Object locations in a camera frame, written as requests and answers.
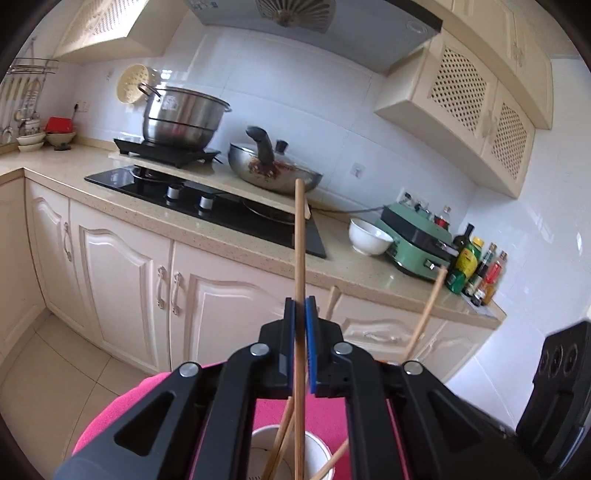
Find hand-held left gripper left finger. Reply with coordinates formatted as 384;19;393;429
54;298;298;480

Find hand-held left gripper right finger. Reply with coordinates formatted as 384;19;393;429
304;296;542;480

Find wooden chopstick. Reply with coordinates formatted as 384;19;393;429
316;269;448;480
294;179;307;480
272;285;341;480
262;408;293;480

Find pink paper cup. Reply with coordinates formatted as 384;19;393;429
252;425;334;480

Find hanging metal kitchen utensils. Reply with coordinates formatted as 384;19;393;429
0;74;43;144

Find pink round table cloth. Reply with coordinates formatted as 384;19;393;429
71;362;411;480

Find white ceramic bowl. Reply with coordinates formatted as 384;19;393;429
348;218;395;257

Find red sauce bottle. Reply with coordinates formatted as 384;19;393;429
480;251;509;305

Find black glass gas stove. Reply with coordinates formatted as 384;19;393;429
84;166;328;259

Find green electric cooker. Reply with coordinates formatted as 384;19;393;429
374;203;455;281

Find dark sauce bottle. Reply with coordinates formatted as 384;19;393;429
464;243;497;296

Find green bottle with yellow cap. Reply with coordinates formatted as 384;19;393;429
445;237;485;295

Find dark oil bottle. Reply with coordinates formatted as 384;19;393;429
455;223;476;252

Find black induction cooker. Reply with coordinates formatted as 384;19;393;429
113;137;222;168

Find stainless steel stock pot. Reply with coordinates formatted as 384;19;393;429
139;84;232;149

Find cream plastic colander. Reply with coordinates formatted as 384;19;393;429
116;64;160;106

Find grey range hood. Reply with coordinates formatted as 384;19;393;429
185;0;444;75

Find stack of white bowls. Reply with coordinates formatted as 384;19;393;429
16;119;47;152

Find metal utensil rack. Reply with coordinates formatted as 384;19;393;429
7;58;60;75

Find black power cable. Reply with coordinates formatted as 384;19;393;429
307;203;385;215

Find steel wok with black handle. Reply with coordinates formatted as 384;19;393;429
228;126;324;193

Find cream lattice wall cabinet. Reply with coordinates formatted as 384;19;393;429
53;0;185;65
374;0;555;199

